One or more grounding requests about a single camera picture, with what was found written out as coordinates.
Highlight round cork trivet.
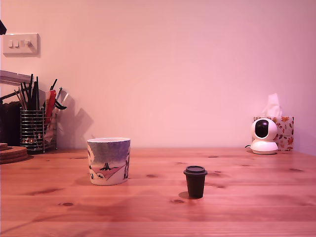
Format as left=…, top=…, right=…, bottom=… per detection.
left=0, top=146, right=35, bottom=165

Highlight small white round camera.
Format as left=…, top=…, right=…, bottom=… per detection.
left=250, top=118, right=279, bottom=156

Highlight dark ribbed box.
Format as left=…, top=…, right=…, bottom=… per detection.
left=0, top=102, right=22, bottom=147

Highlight white illustrated ceramic mug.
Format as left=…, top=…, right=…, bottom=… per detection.
left=87, top=137, right=131, bottom=186

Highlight grey metal rail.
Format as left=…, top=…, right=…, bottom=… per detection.
left=0, top=70, right=33, bottom=86

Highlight red and white utensil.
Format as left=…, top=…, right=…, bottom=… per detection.
left=45, top=89, right=58, bottom=122

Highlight black flat spatula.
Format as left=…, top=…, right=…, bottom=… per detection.
left=31, top=76, right=40, bottom=112

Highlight white paper tissue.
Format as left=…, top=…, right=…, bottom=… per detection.
left=261, top=93, right=283, bottom=118

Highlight dark brown cup-shaped coffee capsule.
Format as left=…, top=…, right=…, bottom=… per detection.
left=183, top=165, right=208, bottom=199

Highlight metal tongs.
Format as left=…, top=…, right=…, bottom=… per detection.
left=54, top=86, right=69, bottom=111

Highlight leaf-print tissue box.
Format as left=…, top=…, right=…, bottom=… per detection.
left=253, top=116, right=295, bottom=152

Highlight wire utensil rack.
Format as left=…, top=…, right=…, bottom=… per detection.
left=20, top=108, right=58, bottom=155

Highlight white wall light switch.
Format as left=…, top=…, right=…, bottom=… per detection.
left=2, top=33, right=41, bottom=58

